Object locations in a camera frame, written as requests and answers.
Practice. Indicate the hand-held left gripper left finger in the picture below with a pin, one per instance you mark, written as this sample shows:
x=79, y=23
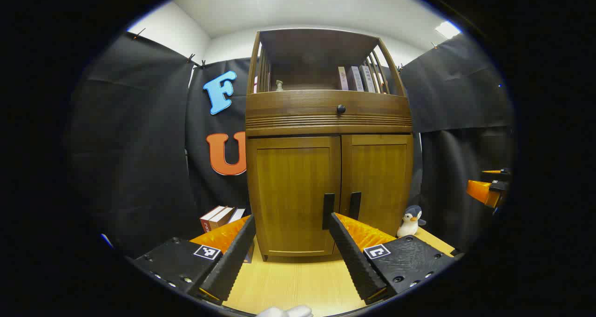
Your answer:
x=233, y=261

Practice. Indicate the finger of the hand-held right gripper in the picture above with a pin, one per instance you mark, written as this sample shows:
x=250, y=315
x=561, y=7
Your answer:
x=496, y=171
x=482, y=192

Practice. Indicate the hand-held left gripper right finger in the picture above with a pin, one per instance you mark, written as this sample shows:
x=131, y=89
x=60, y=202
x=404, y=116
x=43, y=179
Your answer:
x=356, y=261

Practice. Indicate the wooden cabinet door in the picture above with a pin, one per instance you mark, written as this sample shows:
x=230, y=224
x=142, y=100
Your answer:
x=288, y=191
x=379, y=177

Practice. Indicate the wooden double-door shoe cabinet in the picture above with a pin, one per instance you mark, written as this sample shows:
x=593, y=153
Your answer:
x=316, y=47

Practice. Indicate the brown cover book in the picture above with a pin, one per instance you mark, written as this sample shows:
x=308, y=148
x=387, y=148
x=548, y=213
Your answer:
x=217, y=223

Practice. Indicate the red cover book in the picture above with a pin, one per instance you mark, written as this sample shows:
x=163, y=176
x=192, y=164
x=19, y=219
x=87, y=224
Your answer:
x=205, y=224

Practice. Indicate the blue cover book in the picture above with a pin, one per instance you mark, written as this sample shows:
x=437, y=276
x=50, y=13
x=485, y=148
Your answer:
x=236, y=214

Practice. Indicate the penguin plush toy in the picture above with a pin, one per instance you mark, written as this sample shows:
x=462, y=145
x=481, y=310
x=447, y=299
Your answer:
x=409, y=224

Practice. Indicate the white soft object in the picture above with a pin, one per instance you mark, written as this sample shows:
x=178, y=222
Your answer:
x=286, y=312

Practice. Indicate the black backdrop cloth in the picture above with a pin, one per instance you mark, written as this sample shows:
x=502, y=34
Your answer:
x=139, y=145

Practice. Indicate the small ceiling light panel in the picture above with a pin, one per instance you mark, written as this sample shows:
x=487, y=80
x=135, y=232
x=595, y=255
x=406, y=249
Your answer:
x=448, y=30

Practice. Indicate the white spine book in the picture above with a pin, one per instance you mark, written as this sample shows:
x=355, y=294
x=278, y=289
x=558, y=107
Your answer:
x=368, y=78

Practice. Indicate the wooden drawer with black knob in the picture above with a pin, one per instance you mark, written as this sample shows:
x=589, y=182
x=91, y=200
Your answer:
x=298, y=104

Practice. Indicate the dark spine book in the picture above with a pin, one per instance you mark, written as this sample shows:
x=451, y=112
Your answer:
x=355, y=78

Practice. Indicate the small pale figurine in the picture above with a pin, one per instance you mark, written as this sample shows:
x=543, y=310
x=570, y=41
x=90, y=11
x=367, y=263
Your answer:
x=279, y=85

